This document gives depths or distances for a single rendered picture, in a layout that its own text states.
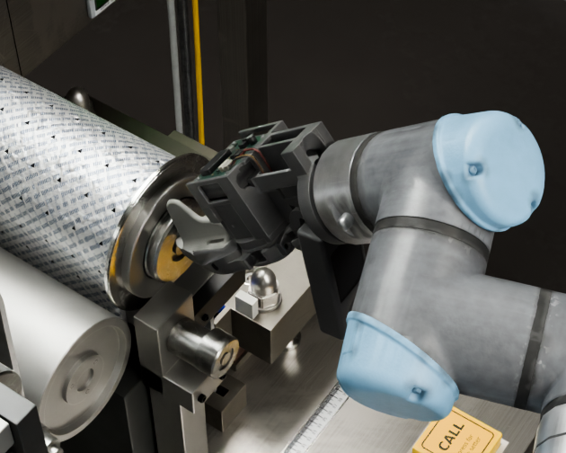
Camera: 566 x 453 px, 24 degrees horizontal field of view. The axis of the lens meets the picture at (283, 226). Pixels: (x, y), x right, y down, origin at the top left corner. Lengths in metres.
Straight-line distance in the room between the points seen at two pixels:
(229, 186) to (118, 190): 0.16
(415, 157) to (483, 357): 0.13
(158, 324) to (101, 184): 0.13
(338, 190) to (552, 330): 0.18
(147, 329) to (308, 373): 0.37
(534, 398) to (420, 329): 0.08
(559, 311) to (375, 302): 0.11
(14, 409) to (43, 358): 0.28
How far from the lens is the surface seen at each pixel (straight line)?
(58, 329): 1.09
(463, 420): 1.40
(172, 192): 1.08
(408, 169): 0.82
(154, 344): 1.13
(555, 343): 0.78
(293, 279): 1.37
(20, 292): 1.12
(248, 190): 0.95
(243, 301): 1.32
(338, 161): 0.88
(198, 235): 1.03
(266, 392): 1.44
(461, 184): 0.80
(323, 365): 1.46
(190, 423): 1.25
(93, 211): 1.08
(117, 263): 1.08
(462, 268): 0.80
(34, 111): 1.15
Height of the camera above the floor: 2.10
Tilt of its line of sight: 49 degrees down
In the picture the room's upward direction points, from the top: straight up
